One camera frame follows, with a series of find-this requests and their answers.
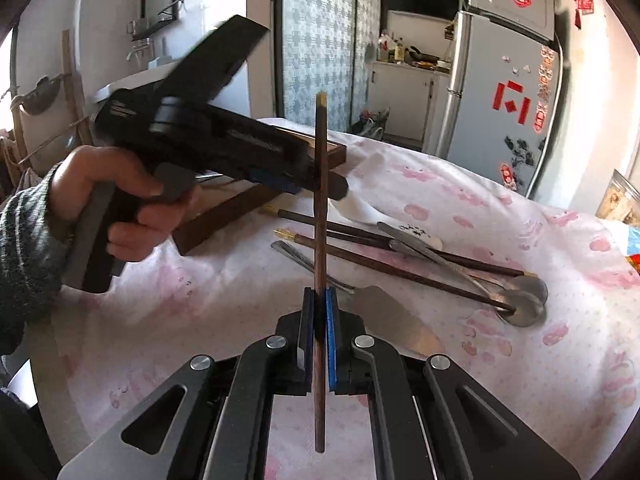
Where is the steel cake server spatula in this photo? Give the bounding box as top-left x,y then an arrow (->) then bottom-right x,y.
265,240 -> 445,356

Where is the white ceramic soup spoon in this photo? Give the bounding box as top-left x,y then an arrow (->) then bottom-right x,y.
328,152 -> 445,252

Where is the dark chopstick gold tip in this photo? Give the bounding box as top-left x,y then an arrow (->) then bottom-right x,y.
262,206 -> 534,278
273,227 -> 516,312

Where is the dark wooden chopstick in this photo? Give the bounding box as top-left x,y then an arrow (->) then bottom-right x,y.
312,91 -> 329,453

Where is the white kitchen counter cabinet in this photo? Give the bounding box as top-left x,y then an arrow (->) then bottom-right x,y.
366,62 -> 449,151

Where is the person's left hand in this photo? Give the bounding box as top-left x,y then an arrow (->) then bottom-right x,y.
49,145 -> 200,262

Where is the wash sink with dark cabinet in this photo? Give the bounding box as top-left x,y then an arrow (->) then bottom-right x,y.
91,60 -> 179,104

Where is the brown wooden utensil tray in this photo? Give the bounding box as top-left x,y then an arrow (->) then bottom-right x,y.
171,128 -> 350,256

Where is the grey knit left sleeve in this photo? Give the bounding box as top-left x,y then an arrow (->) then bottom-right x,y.
0,170 -> 73,356

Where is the patterned sliding glass door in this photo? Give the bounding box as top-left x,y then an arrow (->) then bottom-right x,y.
273,0 -> 381,132

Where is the pink floral tablecloth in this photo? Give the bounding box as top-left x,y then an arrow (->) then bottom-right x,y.
29,116 -> 640,480

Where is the silver refrigerator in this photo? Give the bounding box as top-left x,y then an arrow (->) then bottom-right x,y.
435,11 -> 563,197

